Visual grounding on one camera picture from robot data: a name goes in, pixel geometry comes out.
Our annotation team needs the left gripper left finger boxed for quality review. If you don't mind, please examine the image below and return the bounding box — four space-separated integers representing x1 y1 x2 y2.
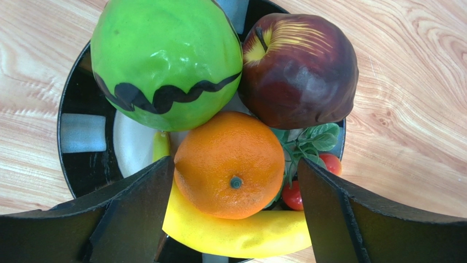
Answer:
1 157 174 262

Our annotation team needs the green striped ball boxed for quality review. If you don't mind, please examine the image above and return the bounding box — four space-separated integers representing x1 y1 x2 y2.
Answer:
90 1 243 132

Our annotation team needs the orange fruit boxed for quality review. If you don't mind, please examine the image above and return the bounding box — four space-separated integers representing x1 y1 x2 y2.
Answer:
174 111 285 219

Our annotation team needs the yellow banana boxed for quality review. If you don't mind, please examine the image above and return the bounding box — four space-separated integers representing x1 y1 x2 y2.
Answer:
152 131 313 259

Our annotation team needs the black fruit bowl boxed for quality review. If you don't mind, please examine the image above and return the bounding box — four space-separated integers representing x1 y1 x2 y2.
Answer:
56 0 346 263

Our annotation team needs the cherry tomato sprig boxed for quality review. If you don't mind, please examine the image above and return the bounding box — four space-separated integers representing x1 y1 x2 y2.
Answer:
265 121 346 210

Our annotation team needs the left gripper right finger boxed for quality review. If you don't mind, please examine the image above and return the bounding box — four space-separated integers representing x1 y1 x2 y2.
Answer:
298 159 466 262

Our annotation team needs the dark purple fruit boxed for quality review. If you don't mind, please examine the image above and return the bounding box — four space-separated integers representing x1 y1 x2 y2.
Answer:
238 13 359 130

